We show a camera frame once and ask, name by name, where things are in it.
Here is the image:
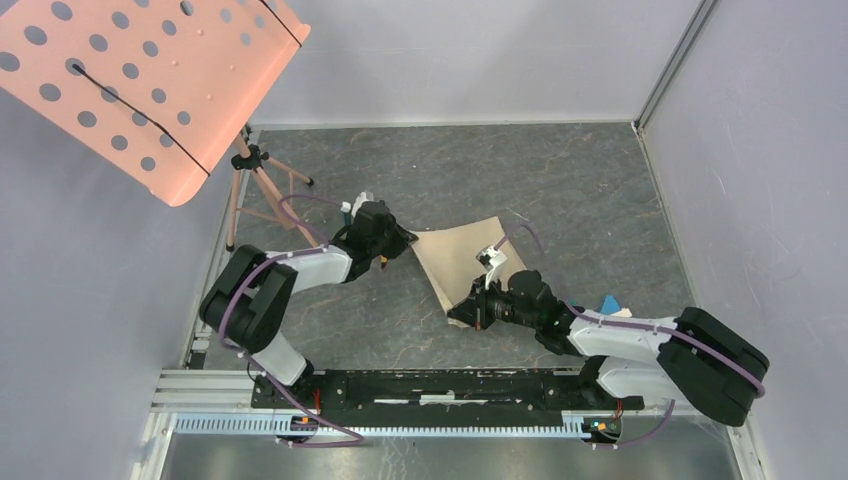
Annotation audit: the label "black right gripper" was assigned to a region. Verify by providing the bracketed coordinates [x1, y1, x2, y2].
[447, 274, 539, 333]

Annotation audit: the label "beige cloth napkin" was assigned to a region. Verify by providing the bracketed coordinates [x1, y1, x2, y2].
[412, 217, 505, 312]

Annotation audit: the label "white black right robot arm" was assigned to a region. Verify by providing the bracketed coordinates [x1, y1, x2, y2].
[447, 270, 770, 427]

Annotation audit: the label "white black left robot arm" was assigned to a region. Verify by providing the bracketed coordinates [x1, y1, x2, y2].
[198, 200, 419, 408]

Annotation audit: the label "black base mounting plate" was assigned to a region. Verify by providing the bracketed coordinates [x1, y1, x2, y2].
[290, 368, 645, 429]

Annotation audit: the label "blue triangular block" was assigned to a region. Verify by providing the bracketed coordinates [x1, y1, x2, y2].
[598, 295, 622, 315]

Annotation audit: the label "pink perforated music stand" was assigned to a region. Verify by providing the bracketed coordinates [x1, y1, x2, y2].
[0, 0, 319, 253]

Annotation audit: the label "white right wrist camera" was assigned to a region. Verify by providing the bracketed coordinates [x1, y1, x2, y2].
[475, 246, 507, 290]

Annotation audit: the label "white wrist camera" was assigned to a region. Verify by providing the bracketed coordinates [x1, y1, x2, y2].
[475, 246, 507, 290]
[340, 191, 374, 219]

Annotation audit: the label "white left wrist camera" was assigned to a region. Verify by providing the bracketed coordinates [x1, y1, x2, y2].
[340, 191, 374, 219]

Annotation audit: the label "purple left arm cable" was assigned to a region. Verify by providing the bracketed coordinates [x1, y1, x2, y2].
[217, 193, 364, 450]

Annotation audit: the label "aluminium frame rails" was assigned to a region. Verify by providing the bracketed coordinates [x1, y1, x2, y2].
[130, 0, 770, 480]

